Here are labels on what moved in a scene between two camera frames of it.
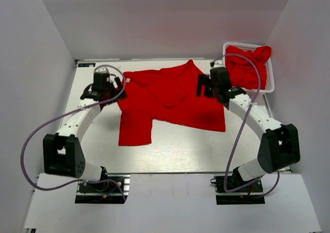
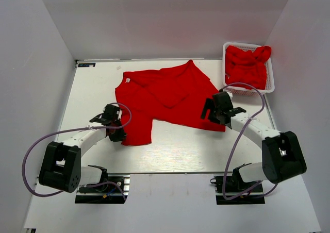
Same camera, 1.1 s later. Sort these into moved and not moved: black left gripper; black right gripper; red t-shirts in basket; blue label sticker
Moved: black right gripper; black left gripper
Not moved: blue label sticker; red t-shirts in basket
